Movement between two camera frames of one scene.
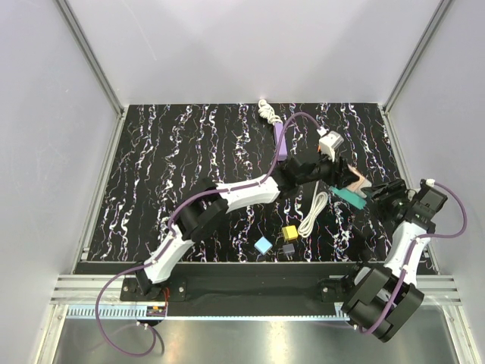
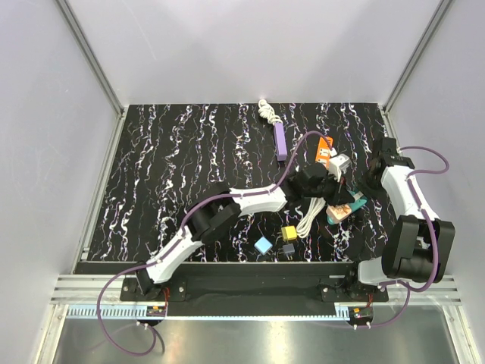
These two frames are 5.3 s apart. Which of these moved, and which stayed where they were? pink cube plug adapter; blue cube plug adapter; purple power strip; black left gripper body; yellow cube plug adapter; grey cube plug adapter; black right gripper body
Moved: pink cube plug adapter; black right gripper body; black left gripper body
Stayed: purple power strip; grey cube plug adapter; blue cube plug adapter; yellow cube plug adapter
